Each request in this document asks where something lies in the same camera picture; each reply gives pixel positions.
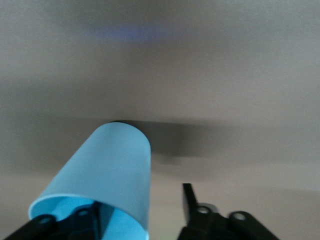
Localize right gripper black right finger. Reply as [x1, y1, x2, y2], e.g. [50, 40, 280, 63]
[178, 183, 276, 240]

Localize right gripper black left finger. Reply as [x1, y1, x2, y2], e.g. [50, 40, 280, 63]
[0, 201, 102, 240]

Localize light blue plastic cup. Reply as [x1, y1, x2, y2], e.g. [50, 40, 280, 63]
[28, 121, 152, 240]

